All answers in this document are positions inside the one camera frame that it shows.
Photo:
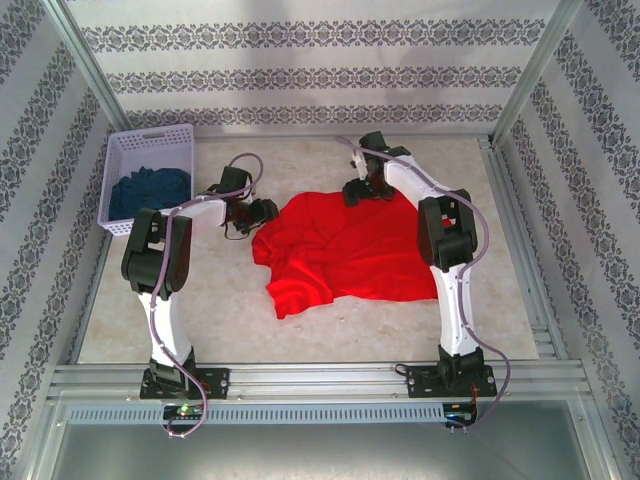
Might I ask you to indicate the red t-shirt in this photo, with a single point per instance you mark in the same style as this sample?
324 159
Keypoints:
350 260

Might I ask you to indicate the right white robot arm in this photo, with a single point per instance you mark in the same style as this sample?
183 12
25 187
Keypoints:
452 310

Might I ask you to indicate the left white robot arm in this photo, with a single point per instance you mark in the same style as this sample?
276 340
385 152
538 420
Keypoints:
165 325

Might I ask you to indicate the dark blue cloth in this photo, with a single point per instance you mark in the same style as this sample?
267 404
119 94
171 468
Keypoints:
150 192

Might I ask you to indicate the lavender perforated plastic basket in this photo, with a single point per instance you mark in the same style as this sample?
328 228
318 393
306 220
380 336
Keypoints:
150 145

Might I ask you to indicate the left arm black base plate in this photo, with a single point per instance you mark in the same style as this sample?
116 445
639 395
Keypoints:
217 382

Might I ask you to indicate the aluminium mounting rail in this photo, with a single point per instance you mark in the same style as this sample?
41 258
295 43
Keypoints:
320 380

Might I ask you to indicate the grooved aluminium side rail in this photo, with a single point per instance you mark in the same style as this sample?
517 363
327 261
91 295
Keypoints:
530 280

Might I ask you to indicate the aluminium frame post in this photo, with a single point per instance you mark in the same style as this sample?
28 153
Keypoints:
537 70
85 65

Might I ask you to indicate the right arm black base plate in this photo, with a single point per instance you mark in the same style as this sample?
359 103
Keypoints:
422 382

